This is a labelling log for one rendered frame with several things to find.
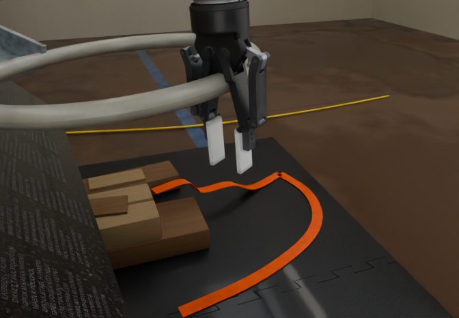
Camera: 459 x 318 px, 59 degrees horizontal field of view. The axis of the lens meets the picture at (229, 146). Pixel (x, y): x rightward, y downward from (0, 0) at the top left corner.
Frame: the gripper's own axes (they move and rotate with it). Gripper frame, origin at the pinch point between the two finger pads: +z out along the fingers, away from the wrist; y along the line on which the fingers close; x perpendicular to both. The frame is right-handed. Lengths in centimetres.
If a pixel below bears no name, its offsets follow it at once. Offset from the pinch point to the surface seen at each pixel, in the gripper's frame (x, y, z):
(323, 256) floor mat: -73, 17, 82
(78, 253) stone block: 16.9, 19.3, 16.8
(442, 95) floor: -302, 23, 87
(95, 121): 17.1, 5.6, -9.0
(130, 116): 14.1, 3.1, -9.1
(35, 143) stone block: 4, 51, 10
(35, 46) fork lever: 1.2, 46.4, -11.4
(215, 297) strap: -32, 37, 79
